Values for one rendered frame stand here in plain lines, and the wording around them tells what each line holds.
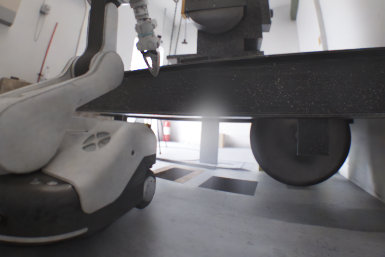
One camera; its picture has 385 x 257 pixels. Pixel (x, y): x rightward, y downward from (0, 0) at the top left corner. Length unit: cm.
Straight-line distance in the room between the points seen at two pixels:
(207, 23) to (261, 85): 69
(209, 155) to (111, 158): 141
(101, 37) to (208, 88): 53
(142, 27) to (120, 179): 55
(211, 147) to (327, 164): 103
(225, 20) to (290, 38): 275
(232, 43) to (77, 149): 116
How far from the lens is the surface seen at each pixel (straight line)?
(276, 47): 386
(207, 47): 137
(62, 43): 256
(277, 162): 125
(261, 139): 124
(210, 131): 183
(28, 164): 56
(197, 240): 67
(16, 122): 53
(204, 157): 186
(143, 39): 76
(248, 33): 139
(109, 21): 87
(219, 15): 134
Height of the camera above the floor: 36
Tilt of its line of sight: 10 degrees up
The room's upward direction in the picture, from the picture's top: 3 degrees clockwise
